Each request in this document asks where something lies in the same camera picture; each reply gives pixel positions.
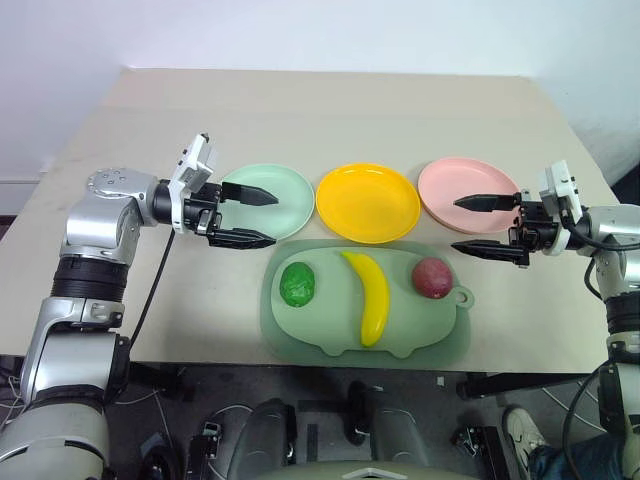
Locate dark red toy fruit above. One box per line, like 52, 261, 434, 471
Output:
411, 256, 454, 300

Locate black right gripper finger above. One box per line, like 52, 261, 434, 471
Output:
449, 239, 532, 270
453, 193, 522, 213

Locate yellow plate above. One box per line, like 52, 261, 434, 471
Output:
315, 162, 421, 245

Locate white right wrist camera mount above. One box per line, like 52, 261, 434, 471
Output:
536, 159, 584, 257

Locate blue jeans leg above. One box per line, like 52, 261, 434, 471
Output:
527, 434, 626, 480

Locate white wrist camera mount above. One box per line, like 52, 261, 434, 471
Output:
536, 159, 584, 257
167, 132, 220, 235

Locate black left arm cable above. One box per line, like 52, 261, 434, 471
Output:
128, 229, 177, 351

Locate yellow toy banana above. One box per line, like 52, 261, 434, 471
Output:
340, 249, 391, 349

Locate dark grey rounded shape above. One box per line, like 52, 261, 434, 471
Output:
372, 407, 432, 476
227, 398, 299, 480

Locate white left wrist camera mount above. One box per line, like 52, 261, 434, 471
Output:
167, 132, 220, 235

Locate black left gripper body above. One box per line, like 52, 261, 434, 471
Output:
182, 182, 225, 247

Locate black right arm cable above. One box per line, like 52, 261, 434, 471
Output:
559, 212, 626, 474

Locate black table frame bar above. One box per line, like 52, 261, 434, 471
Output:
457, 372, 601, 400

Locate white sneaker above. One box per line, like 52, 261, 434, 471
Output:
501, 405, 549, 466

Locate green toy fruit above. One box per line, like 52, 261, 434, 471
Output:
278, 261, 318, 308

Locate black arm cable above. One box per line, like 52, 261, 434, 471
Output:
559, 212, 626, 474
128, 229, 177, 351

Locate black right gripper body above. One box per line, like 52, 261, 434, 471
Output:
507, 188, 564, 257

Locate pink plate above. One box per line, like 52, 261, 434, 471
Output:
417, 156, 522, 234

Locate mint green plate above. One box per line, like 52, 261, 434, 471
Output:
218, 162, 316, 241

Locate green pig-shaped silicone mat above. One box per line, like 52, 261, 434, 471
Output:
258, 238, 475, 369

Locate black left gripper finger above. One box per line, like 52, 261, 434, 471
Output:
221, 181, 280, 207
207, 227, 277, 251

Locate black upright post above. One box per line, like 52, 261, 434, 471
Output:
347, 380, 386, 447

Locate white floor cables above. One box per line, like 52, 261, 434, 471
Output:
0, 369, 32, 431

